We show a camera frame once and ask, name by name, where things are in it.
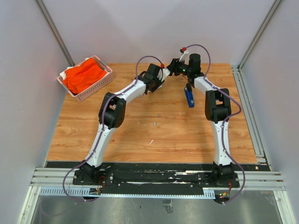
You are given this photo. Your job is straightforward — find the orange cloth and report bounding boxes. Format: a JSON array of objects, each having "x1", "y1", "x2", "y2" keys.
[{"x1": 63, "y1": 58, "x2": 107, "y2": 94}]

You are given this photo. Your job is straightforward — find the right aluminium frame post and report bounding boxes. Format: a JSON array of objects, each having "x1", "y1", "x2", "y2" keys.
[{"x1": 237, "y1": 0, "x2": 285, "y2": 70}]

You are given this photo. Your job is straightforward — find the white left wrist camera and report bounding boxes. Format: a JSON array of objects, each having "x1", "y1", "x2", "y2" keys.
[{"x1": 157, "y1": 68, "x2": 171, "y2": 82}]

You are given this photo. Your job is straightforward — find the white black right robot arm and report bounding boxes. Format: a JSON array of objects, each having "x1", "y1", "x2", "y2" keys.
[{"x1": 167, "y1": 54, "x2": 240, "y2": 188}]

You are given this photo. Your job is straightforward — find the aluminium frame post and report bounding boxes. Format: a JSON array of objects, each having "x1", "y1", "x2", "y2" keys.
[
  {"x1": 34, "y1": 0, "x2": 75, "y2": 66},
  {"x1": 237, "y1": 0, "x2": 285, "y2": 70}
]

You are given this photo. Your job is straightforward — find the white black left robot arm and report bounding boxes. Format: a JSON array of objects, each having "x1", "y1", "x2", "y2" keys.
[{"x1": 72, "y1": 63, "x2": 170, "y2": 185}]

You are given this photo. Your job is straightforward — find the left aluminium frame post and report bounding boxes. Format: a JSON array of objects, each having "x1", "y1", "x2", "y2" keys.
[{"x1": 34, "y1": 0, "x2": 75, "y2": 66}]

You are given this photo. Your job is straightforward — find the grey slotted cable duct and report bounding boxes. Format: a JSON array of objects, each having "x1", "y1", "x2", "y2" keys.
[{"x1": 40, "y1": 185, "x2": 216, "y2": 199}]

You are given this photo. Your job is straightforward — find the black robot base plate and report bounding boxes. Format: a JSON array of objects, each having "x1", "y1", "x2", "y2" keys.
[{"x1": 44, "y1": 161, "x2": 250, "y2": 195}]

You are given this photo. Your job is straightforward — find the pink plastic basket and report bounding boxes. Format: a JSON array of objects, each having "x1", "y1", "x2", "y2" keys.
[{"x1": 57, "y1": 56, "x2": 113, "y2": 102}]

